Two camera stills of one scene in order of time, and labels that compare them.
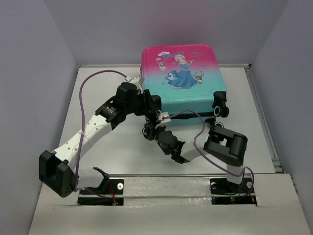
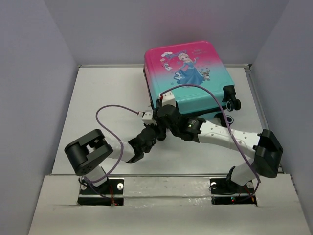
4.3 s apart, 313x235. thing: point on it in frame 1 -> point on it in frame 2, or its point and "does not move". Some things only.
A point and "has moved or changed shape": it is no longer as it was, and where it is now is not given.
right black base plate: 223,192 does not move
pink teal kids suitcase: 184,79 has moved or changed shape
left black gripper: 151,106 -> 153,126
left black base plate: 111,193 does not move
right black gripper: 150,130 -> 161,124
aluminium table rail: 167,175 does not move
